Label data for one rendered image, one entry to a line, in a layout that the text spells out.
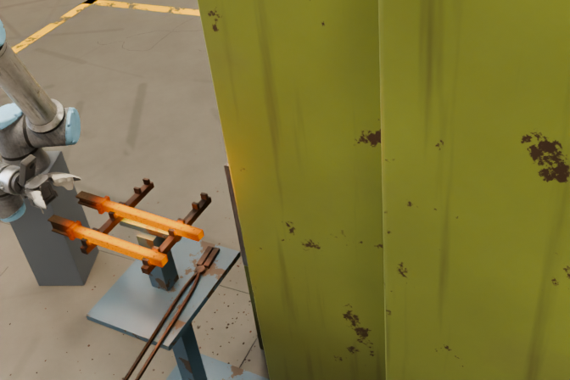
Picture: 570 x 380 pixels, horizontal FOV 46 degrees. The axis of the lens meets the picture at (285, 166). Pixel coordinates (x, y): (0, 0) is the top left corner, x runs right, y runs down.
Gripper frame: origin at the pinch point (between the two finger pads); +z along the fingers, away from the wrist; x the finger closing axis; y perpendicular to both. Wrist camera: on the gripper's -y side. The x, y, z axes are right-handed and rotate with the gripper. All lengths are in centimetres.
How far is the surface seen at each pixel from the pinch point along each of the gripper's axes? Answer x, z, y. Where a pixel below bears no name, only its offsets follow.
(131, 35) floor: -249, -206, 94
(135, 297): 8.8, 27.1, 26.4
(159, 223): 1.3, 37.8, -0.8
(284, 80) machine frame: -8, 78, -48
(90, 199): 1.0, 12.1, -1.2
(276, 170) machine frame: -8, 73, -22
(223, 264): -14, 45, 26
